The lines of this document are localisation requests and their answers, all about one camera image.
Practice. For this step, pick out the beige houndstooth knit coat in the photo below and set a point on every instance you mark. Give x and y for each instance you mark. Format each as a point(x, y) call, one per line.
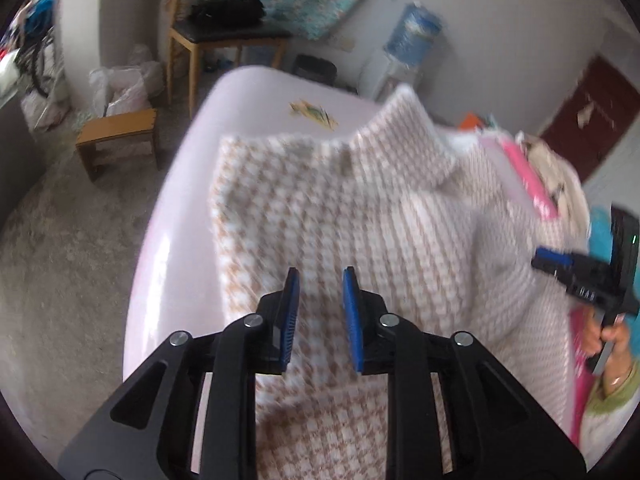
point(375, 210)

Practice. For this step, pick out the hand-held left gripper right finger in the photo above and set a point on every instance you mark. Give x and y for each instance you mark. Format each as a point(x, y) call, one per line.
point(351, 320)

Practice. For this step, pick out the white plastic bag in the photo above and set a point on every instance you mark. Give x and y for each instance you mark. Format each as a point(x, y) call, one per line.
point(127, 85)

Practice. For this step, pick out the black waste bin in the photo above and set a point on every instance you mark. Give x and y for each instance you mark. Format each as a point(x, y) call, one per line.
point(314, 70)

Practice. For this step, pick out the dark red door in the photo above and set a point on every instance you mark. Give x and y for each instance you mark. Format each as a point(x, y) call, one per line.
point(590, 115)

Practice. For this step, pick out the black bag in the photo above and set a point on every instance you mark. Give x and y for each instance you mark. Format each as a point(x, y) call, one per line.
point(227, 10)

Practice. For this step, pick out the wooden chair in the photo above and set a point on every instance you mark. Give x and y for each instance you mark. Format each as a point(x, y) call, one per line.
point(225, 35)

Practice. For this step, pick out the folded wheelchair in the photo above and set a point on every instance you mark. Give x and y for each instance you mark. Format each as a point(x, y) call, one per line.
point(40, 65)

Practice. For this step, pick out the person's right forearm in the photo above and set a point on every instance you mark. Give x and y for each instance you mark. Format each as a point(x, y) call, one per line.
point(615, 402)

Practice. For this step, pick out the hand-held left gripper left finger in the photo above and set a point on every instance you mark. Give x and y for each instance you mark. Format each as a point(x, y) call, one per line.
point(290, 320)

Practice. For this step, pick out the beige clothes pile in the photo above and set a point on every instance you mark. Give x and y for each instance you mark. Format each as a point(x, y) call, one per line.
point(565, 180)

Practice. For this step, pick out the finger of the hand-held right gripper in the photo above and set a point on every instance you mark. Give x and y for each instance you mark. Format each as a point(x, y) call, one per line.
point(552, 256)

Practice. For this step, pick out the white water dispenser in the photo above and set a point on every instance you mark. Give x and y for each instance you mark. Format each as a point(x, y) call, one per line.
point(377, 77)

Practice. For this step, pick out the small wooden stool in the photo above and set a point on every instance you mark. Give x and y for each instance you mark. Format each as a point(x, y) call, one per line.
point(117, 127)

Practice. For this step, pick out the person's right hand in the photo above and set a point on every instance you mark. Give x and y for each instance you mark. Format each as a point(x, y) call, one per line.
point(619, 342)

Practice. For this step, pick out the pink floral blanket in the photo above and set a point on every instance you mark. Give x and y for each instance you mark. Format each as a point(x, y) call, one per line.
point(530, 175)

